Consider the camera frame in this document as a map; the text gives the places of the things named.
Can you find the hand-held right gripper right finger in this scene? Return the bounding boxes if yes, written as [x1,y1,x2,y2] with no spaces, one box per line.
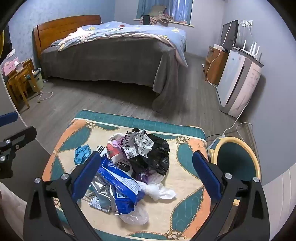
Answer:
[192,151,271,241]

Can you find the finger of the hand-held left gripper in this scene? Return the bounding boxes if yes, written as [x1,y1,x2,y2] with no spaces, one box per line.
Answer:
[0,126,37,179]
[0,112,18,127]

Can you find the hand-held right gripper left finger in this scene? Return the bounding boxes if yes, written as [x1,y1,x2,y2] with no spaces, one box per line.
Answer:
[23,152,102,241]

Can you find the blue face mask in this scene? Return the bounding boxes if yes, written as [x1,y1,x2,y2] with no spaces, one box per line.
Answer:
[74,145,93,165]

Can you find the teal bin with yellow rim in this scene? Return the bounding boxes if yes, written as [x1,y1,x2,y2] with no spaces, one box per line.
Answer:
[209,136,262,205]

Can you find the purple plastic packaging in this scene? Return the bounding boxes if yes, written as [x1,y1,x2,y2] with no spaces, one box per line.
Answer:
[136,168,151,183]

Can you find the silver foil packet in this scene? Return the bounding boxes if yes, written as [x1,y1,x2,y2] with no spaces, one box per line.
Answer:
[84,174,118,211]

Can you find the printed teal and orange mat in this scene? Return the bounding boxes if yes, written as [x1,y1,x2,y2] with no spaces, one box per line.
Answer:
[42,109,207,241]

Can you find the blue snack packet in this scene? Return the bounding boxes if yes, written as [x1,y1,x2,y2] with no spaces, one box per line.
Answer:
[97,158,145,214]

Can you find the white power strip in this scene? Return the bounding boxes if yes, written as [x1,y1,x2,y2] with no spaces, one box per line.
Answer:
[207,136,226,151]

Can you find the white and red packet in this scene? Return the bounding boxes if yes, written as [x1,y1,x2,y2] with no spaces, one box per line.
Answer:
[106,133,133,178]

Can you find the wooden nightstand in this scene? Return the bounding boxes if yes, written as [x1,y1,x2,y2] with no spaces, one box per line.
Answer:
[2,58,41,109]

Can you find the pale green waste bin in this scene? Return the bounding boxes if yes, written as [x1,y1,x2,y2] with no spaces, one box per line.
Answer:
[26,68,44,93]

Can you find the white tissue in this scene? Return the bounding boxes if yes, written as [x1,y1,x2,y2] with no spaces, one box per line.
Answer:
[139,173,177,201]

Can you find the pink box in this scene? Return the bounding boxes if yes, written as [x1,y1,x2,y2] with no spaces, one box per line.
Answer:
[2,59,20,76]

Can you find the black plastic bag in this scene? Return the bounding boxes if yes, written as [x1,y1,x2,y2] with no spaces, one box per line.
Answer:
[126,128,170,176]

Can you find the clear plastic bag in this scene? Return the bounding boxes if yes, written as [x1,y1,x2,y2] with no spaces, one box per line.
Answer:
[120,204,149,226]

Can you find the crumpled white label paper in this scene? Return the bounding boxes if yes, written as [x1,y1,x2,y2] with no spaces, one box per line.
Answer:
[121,130,155,159]

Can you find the dark hanging clothes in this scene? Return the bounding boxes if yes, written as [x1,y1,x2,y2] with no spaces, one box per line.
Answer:
[0,23,13,61]

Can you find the white door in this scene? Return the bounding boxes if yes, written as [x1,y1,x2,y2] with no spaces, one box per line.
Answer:
[262,160,296,223]

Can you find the white air purifier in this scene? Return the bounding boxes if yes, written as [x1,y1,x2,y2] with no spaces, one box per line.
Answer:
[216,46,263,118]

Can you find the wooden bed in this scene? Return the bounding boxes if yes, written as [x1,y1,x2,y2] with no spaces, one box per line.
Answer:
[32,15,188,112]

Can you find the wooden cabinet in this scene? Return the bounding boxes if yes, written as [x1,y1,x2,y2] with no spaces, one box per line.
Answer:
[205,45,229,86]

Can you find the white router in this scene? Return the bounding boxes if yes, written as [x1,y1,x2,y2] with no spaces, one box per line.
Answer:
[238,39,262,58]

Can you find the black monitor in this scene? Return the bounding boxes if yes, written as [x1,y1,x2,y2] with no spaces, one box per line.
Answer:
[220,20,239,53]

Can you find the plaid cloth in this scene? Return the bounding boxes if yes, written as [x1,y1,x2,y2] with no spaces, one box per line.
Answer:
[149,14,174,25]

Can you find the blue curtain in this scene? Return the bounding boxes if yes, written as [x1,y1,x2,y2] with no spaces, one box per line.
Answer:
[136,0,193,25]

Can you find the olive pillow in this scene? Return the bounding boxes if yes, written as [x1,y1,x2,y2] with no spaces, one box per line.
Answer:
[148,5,167,16]

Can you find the black cable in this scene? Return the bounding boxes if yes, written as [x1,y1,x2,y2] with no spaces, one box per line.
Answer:
[205,134,223,142]

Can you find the white cable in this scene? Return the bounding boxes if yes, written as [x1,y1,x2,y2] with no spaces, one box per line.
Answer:
[223,93,252,137]
[206,22,234,87]
[38,79,53,101]

